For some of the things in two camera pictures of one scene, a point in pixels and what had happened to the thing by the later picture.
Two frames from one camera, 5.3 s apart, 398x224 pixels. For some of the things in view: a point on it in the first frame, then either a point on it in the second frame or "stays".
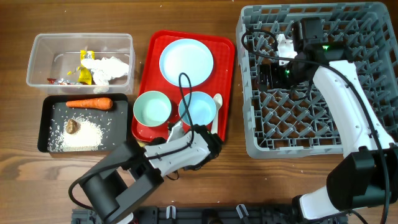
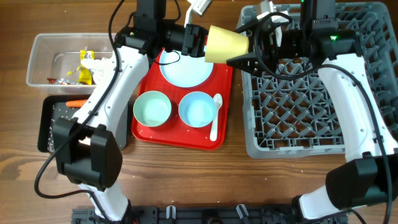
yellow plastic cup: (142, 144) to (221, 45)
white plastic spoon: (218, 99) stays
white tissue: (106, 69) stays
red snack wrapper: (51, 81) stays
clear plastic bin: (53, 56) stays
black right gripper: (273, 70) to (266, 49)
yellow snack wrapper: (84, 73) stays
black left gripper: (158, 141) to (195, 45)
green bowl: (152, 108) stays
